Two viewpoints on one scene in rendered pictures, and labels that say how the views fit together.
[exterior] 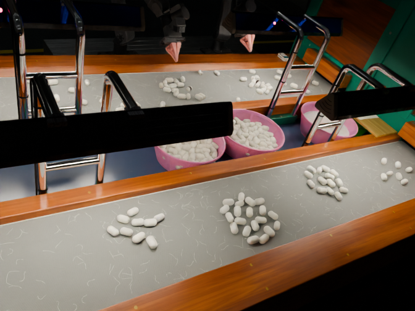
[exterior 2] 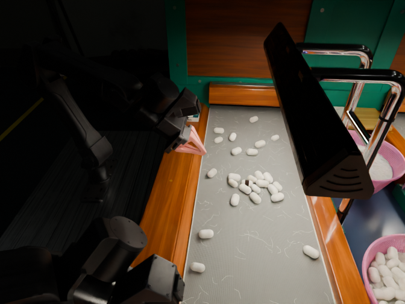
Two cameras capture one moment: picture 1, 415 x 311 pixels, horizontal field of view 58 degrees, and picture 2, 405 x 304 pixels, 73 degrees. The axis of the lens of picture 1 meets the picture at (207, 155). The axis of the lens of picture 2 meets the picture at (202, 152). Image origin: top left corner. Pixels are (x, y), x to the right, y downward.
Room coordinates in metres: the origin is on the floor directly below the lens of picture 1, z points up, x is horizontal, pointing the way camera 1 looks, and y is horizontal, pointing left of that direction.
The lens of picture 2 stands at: (1.38, 0.36, 1.29)
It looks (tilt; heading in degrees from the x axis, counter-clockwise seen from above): 37 degrees down; 316
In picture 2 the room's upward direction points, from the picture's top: straight up
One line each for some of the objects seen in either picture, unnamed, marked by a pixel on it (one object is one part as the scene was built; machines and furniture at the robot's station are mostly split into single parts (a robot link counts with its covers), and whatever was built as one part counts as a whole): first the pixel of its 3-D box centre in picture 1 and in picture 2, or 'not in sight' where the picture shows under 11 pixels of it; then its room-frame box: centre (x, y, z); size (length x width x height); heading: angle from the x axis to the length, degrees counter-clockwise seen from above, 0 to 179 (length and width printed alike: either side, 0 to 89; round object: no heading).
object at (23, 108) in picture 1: (46, 79); not in sight; (0.94, 0.53, 0.90); 0.20 x 0.19 x 0.45; 130
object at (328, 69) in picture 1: (326, 66); (247, 93); (1.96, -0.45, 0.83); 0.30 x 0.06 x 0.07; 40
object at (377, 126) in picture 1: (360, 113); (337, 116); (1.67, -0.63, 0.77); 0.33 x 0.15 x 0.01; 40
